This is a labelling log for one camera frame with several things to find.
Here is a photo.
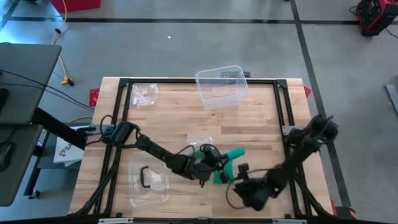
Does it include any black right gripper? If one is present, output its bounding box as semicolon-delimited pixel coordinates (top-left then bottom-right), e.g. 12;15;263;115
233;163;278;212

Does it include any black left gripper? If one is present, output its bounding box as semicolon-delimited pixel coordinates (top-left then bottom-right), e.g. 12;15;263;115
191;145;231;185

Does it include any clear lid with black handle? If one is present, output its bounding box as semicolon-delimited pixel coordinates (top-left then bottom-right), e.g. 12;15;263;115
128;151;171;208

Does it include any clear plastic container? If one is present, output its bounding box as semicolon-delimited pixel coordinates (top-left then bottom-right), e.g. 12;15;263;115
195;65;249;112

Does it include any small black box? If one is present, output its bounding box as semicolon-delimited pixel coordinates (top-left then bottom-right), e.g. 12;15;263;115
220;70;251;79

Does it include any white printed box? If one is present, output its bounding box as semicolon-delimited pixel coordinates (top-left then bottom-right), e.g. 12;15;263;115
53;126;86;167

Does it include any black angled support beam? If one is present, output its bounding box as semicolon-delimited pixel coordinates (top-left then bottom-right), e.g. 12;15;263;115
30;107;88;150

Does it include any grey metal bar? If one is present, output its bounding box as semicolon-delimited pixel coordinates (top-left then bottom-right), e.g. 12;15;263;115
384;83;398;116

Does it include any desk leg with caster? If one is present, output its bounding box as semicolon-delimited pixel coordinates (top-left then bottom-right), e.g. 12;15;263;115
24;133;50;200

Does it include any dark grey desk top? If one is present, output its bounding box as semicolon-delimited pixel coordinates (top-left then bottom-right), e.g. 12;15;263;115
0;124;44;207

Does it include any black computer mouse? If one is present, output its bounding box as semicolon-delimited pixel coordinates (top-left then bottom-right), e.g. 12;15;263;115
0;141;15;172

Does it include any red bin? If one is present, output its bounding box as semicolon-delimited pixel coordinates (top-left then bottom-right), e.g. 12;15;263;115
49;0;101;14

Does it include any silver metal bracket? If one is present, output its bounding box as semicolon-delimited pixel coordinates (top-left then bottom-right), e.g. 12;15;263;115
272;218;308;224
98;217;134;224

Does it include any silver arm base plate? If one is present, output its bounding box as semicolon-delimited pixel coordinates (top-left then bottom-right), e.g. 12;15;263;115
281;124;296;136

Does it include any black metal table frame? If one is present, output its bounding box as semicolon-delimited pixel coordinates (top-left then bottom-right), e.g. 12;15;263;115
70;77;335;224

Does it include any yellow extension cable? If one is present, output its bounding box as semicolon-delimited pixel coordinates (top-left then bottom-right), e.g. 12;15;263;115
50;0;94;123

